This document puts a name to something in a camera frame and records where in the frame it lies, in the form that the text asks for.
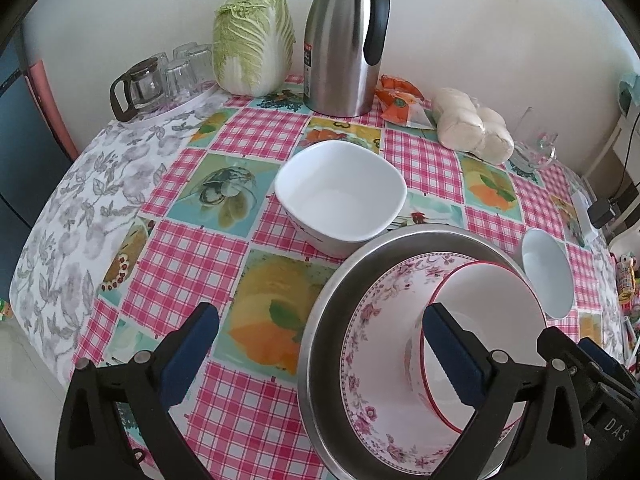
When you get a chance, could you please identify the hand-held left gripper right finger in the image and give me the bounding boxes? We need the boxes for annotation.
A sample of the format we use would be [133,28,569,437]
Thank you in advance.
[422,303,587,480]

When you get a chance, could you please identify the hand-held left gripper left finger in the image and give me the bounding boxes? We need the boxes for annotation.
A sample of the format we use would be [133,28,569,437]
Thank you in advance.
[56,302,221,480]

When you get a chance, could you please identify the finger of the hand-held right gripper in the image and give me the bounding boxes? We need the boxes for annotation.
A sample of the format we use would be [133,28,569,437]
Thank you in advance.
[537,326,608,416]
[580,338,638,391]

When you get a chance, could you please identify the red-rimmed floral bowl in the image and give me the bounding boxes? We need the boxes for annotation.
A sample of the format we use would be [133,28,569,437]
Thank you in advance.
[404,261,548,435]

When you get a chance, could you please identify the pink floral plate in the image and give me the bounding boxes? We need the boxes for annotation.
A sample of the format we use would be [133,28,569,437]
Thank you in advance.
[341,254,526,471]

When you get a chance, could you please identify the large metal basin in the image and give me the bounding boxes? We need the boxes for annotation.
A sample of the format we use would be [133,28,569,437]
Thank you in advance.
[297,225,531,480]

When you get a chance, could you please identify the colourful packets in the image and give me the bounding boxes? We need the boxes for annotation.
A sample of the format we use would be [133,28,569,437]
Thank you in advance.
[617,255,640,313]

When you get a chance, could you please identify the pink checked fruit tablecloth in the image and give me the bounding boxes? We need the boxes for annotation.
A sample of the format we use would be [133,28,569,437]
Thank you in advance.
[72,74,631,480]

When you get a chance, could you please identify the small white round bowl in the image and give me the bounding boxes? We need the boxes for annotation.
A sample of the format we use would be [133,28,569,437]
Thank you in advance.
[521,228,575,319]

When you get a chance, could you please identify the white plastic card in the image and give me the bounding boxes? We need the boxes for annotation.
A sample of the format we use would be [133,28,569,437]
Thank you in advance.
[570,190,596,247]

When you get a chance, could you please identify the black power adapter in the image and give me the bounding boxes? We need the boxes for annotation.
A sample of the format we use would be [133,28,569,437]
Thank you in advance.
[590,200,618,228]

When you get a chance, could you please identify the grey floral cloth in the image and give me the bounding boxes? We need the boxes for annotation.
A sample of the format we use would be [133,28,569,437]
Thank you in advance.
[10,87,231,376]

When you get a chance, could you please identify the white square bowl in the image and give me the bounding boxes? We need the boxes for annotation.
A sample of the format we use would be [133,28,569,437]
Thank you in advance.
[274,140,407,259]

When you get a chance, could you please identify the clear glass mug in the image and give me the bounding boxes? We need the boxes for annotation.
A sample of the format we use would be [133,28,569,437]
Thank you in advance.
[512,106,560,173]

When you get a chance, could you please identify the bag of white steamed buns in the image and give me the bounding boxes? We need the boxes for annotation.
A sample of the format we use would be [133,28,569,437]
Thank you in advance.
[436,87,515,165]

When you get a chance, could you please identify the dark blue panel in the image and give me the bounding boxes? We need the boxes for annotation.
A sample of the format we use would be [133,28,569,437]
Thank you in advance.
[0,30,76,301]

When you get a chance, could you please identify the orange snack packet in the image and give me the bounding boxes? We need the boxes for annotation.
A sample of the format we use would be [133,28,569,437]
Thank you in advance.
[376,75,437,131]

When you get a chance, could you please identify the pink panel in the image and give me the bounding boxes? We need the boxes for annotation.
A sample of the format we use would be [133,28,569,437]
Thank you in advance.
[25,60,78,156]

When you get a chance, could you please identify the napa cabbage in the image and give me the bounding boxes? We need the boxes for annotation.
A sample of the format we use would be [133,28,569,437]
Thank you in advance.
[212,0,296,96]

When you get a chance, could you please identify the stainless steel thermos jug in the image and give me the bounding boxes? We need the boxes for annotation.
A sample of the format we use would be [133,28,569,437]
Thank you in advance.
[303,0,392,117]

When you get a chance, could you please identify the glass teapot with black handle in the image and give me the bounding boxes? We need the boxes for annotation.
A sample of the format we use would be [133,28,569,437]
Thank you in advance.
[110,57,168,122]

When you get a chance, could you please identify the green wall socket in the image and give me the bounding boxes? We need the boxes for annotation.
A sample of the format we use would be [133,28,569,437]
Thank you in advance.
[619,72,640,111]

